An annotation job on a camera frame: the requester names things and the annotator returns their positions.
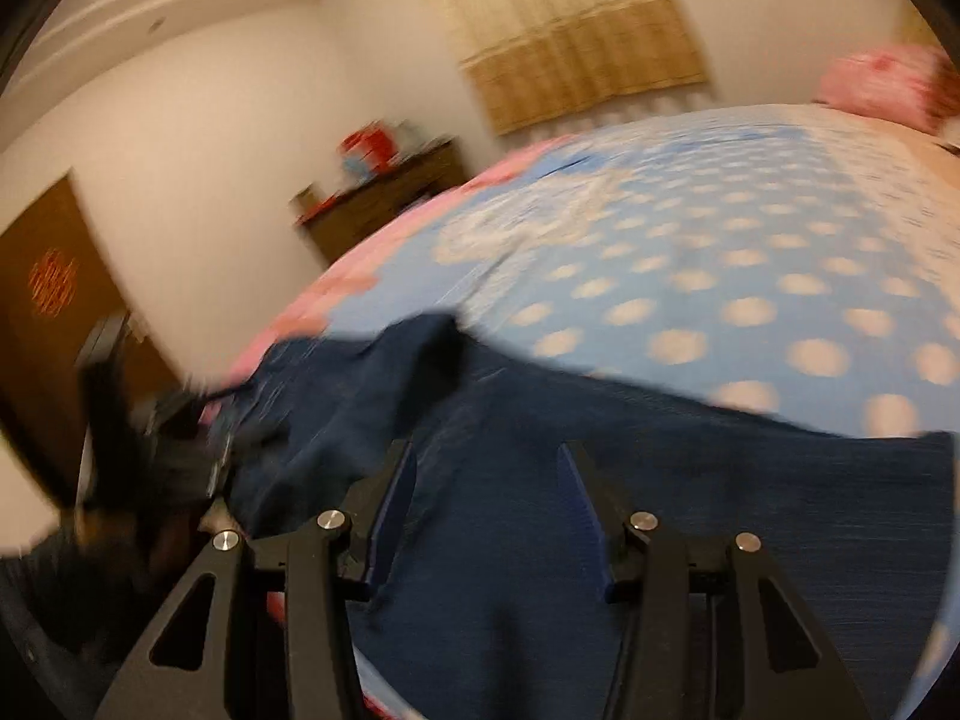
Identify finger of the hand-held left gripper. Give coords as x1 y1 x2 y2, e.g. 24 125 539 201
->
214 420 290 466

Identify dark blue jeans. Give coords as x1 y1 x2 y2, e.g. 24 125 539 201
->
229 311 960 720

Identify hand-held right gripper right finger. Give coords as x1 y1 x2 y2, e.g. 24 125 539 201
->
556 441 871 720

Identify bed with polka-dot sheet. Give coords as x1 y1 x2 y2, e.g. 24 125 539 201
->
229 103 960 720

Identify red gift bag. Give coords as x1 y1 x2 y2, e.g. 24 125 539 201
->
341 126 397 170

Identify beige floral window curtain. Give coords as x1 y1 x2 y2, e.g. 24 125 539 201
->
416 0 712 137

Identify brown wooden door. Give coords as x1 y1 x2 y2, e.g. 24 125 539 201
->
0 171 177 507

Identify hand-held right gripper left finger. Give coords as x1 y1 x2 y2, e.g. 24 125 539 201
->
94 439 417 720

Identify red door decoration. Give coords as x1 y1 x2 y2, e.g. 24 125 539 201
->
28 249 82 316

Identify pink floral folded blanket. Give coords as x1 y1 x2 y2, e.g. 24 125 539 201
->
812 43 960 137

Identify brown wooden desk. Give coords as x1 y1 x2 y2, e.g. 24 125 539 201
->
292 141 470 265

